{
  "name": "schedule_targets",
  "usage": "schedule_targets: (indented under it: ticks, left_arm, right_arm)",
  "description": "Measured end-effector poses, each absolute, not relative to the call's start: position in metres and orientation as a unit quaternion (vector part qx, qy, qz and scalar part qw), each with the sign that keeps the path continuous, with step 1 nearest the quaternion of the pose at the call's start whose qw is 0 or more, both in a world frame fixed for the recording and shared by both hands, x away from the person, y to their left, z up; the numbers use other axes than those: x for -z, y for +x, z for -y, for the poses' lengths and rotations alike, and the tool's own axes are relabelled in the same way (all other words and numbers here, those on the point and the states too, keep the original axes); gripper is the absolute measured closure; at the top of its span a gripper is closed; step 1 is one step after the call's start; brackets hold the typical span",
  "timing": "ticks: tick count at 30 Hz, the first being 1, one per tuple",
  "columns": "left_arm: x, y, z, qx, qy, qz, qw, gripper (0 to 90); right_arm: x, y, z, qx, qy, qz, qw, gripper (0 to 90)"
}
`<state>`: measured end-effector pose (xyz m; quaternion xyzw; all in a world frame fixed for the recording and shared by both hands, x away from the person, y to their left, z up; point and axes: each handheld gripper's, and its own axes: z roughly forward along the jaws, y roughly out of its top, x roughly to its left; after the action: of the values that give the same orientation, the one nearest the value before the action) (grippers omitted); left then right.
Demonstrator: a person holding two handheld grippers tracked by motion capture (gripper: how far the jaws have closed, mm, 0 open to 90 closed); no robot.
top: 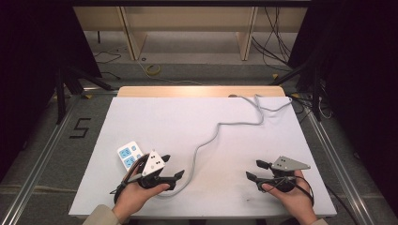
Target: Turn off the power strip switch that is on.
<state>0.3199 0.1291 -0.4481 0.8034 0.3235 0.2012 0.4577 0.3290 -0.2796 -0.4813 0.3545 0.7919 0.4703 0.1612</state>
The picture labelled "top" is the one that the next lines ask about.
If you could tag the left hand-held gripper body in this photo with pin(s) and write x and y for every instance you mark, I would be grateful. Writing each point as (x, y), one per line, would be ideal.
(152, 164)

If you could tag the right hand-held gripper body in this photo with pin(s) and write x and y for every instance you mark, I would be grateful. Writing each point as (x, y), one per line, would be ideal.
(283, 170)

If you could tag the white power strip blue switches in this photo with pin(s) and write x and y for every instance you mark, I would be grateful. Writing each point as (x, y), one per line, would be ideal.
(129, 155)

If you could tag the person's right hand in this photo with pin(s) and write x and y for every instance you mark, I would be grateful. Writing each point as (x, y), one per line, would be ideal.
(292, 198)

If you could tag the person's left hand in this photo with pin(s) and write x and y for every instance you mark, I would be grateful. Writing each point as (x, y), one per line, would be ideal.
(137, 197)

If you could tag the white table mat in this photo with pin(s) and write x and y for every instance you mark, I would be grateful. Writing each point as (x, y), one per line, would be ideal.
(187, 118)

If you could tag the wooden table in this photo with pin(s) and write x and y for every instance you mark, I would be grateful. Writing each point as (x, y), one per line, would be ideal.
(200, 91)

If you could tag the black metal stand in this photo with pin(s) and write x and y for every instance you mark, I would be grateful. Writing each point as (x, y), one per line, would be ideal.
(62, 90)
(314, 90)

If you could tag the yellow tape roll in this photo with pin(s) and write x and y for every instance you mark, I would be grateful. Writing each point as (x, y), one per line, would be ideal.
(153, 69)

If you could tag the light wooden bench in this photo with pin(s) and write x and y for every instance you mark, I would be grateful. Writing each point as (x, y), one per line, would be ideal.
(134, 43)

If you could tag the black curtain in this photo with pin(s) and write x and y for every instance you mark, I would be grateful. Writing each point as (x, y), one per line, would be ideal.
(28, 62)
(359, 78)

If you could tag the aluminium floor rail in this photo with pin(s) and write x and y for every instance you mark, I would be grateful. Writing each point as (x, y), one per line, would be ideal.
(37, 162)
(338, 162)

